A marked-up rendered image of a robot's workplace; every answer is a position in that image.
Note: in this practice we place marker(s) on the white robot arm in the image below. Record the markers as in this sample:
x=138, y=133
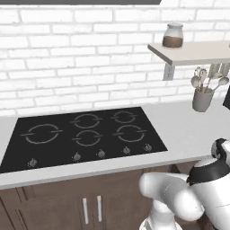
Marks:
x=176, y=194

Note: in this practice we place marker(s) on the grey hob knob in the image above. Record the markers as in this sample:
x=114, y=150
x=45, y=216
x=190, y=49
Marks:
x=147, y=147
x=77, y=156
x=126, y=150
x=32, y=163
x=101, y=153

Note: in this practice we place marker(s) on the black hob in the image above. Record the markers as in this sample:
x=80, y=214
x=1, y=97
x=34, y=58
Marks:
x=84, y=134

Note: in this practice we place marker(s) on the brown cupboard door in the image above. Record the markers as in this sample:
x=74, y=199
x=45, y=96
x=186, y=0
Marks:
x=119, y=200
x=58, y=206

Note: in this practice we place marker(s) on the wooden spoon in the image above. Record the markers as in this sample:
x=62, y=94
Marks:
x=195, y=81
x=222, y=81

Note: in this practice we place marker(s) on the grey utensil pot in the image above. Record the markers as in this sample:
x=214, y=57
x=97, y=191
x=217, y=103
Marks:
x=202, y=99

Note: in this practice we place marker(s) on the grey whisk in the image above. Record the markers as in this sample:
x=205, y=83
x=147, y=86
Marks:
x=202, y=75

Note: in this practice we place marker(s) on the glass jar with brown contents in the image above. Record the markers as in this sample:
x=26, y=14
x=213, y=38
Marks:
x=173, y=36

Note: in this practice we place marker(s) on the black appliance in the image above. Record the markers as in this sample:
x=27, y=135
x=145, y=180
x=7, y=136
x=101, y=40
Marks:
x=227, y=97

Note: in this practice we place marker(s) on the black range hood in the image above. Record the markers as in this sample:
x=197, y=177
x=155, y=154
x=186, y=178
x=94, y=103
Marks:
x=81, y=1

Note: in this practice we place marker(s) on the white shelf bracket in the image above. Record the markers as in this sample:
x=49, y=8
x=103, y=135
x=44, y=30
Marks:
x=168, y=72

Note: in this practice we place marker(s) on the white wall shelf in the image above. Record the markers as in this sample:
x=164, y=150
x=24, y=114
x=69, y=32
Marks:
x=191, y=52

